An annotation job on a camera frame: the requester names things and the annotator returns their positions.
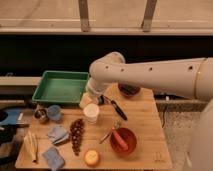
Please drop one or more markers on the blue plastic cup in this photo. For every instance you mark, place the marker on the blue plastic cup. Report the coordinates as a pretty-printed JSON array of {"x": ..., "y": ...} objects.
[{"x": 54, "y": 112}]

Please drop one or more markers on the small metal cup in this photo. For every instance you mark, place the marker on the small metal cup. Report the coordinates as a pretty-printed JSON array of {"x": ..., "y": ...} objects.
[{"x": 41, "y": 116}]

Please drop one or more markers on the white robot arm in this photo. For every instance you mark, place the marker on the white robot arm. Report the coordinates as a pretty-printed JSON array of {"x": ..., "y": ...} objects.
[{"x": 189, "y": 78}]

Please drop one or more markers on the red bowl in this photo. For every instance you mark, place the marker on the red bowl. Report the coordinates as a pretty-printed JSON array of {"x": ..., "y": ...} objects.
[{"x": 129, "y": 137}]

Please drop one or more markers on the green plastic tray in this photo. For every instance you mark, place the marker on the green plastic tray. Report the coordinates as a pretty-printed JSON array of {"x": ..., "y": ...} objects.
[{"x": 61, "y": 87}]

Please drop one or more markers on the dark item in purple bowl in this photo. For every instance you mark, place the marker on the dark item in purple bowl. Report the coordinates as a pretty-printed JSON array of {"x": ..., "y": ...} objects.
[{"x": 128, "y": 90}]

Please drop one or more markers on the metal window post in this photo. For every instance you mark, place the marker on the metal window post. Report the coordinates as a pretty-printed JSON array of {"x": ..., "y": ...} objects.
[
  {"x": 84, "y": 15},
  {"x": 148, "y": 15}
]

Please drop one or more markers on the round yellow bread bun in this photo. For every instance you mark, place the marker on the round yellow bread bun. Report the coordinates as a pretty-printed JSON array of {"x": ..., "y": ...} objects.
[{"x": 91, "y": 157}]

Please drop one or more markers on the blue cloth upper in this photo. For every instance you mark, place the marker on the blue cloth upper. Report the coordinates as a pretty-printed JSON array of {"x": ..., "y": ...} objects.
[{"x": 57, "y": 134}]

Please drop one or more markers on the orange carrot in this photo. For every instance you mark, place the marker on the orange carrot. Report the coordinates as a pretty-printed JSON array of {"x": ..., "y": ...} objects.
[{"x": 119, "y": 139}]

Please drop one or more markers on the blue cloth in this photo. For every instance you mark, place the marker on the blue cloth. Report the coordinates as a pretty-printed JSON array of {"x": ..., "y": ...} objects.
[
  {"x": 53, "y": 159},
  {"x": 57, "y": 134}
]

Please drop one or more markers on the blue object at left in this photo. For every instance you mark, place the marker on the blue object at left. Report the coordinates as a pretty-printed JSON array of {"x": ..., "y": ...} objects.
[{"x": 13, "y": 116}]

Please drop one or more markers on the white plastic cup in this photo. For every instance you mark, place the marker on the white plastic cup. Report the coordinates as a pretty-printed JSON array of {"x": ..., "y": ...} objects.
[{"x": 91, "y": 112}]

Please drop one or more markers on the yellow corn cob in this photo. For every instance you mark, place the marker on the yellow corn cob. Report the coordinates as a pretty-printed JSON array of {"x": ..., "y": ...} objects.
[{"x": 31, "y": 145}]

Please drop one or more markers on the bunch of dark grapes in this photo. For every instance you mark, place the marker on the bunch of dark grapes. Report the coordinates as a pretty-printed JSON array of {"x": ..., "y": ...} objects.
[{"x": 76, "y": 131}]

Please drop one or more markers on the purple bowl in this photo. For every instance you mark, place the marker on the purple bowl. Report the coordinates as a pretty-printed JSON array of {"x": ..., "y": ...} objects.
[{"x": 128, "y": 95}]

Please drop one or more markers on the metal window post left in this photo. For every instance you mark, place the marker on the metal window post left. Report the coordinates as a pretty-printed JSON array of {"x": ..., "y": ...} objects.
[{"x": 84, "y": 15}]

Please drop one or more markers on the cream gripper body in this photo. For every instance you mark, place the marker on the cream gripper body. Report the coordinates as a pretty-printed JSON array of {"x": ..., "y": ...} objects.
[{"x": 86, "y": 99}]

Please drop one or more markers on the blue cloth lower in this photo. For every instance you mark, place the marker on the blue cloth lower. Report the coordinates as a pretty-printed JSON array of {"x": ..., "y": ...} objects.
[{"x": 53, "y": 159}]

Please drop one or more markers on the metal window post right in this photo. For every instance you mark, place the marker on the metal window post right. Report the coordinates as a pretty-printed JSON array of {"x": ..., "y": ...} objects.
[{"x": 148, "y": 15}]

